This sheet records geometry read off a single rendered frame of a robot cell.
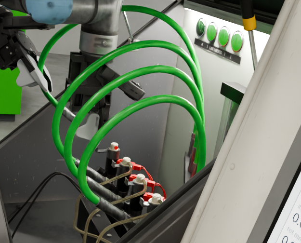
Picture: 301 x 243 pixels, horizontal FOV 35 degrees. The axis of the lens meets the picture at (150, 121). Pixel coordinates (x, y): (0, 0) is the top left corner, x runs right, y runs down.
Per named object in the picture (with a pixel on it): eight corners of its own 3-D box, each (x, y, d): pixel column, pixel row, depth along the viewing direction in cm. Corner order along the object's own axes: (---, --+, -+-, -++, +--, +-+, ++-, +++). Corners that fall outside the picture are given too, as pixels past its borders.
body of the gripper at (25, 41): (14, 73, 115) (-12, 31, 116) (42, 53, 114) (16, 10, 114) (-2, 72, 108) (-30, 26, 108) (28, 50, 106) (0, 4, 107)
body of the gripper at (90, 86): (62, 103, 103) (68, 47, 99) (101, 104, 106) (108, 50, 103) (71, 115, 96) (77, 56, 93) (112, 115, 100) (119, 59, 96)
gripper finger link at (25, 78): (31, 102, 110) (11, 68, 111) (51, 88, 109) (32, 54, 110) (24, 101, 107) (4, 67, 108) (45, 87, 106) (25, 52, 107)
